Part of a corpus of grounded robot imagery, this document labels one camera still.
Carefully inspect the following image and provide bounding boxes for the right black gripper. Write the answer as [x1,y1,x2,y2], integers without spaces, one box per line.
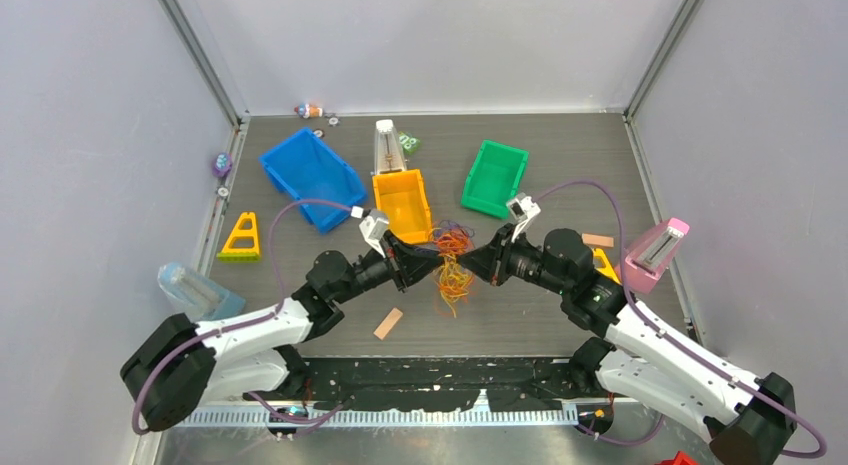
[460,222,571,296]

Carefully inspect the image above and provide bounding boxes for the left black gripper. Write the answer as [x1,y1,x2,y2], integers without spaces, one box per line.
[332,229,441,304]

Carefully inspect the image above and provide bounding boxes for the orange purple cables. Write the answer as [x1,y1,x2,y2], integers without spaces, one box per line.
[427,220,478,319]

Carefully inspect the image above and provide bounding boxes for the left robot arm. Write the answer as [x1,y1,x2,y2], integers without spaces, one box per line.
[119,232,442,435]

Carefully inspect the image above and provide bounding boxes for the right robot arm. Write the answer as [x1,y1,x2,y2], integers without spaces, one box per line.
[458,224,797,464]

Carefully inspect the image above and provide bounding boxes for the orange plastic bin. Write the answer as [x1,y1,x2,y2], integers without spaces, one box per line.
[372,169,433,244]

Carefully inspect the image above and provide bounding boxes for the tan wooden block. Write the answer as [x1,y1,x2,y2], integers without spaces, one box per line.
[581,233,615,248]
[373,308,404,340]

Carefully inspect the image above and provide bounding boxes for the green plastic bin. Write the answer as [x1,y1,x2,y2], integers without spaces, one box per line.
[460,140,529,219]

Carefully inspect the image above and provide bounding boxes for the white metronome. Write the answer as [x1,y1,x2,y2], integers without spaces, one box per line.
[374,119,407,175]

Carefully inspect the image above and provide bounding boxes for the tan wooden block right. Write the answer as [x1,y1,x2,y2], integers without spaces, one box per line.
[581,233,615,248]

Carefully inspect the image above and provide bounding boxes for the green owl toy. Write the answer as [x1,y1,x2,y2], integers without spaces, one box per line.
[398,132,421,155]

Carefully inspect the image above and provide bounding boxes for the yellow triangle block right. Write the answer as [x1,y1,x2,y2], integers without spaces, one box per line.
[592,248,621,284]

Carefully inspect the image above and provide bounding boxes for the yellow triangle block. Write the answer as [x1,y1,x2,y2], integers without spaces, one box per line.
[592,248,621,284]
[216,212,262,262]

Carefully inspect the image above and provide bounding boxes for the blue plastic bin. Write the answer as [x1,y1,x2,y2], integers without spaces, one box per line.
[258,128,367,207]

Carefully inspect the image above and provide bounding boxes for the pink metronome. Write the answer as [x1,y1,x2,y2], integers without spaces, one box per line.
[615,217,690,294]

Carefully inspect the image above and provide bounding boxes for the yellow triangle block left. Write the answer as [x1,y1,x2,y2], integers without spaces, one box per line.
[216,212,262,262]

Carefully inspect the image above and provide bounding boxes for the clown figurine toy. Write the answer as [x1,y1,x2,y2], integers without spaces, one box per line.
[293,103,325,119]

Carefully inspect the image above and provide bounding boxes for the clear blue plastic bag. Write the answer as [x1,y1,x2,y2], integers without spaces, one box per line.
[157,262,246,322]

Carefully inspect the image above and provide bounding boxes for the purple lotus toy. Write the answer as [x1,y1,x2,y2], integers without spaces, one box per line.
[212,152,233,179]

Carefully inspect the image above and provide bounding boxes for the red object bottom edge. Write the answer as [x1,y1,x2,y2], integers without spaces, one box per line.
[655,451,698,465]

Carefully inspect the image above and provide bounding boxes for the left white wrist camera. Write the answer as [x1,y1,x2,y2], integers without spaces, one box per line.
[350,206,389,258]

